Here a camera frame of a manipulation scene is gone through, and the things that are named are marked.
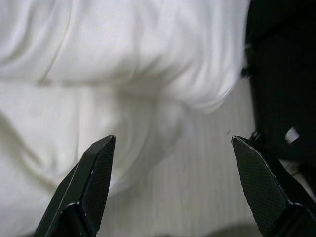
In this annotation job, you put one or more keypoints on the pale pink floral print pillow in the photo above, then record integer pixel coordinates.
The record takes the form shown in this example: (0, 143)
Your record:
(98, 61)

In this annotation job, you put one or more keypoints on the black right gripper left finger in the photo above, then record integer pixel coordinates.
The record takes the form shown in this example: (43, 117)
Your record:
(81, 187)

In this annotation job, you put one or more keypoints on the black fabric bag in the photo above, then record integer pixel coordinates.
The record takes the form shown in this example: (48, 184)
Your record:
(284, 74)

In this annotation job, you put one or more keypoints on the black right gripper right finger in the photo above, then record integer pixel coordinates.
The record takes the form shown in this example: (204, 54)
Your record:
(266, 192)

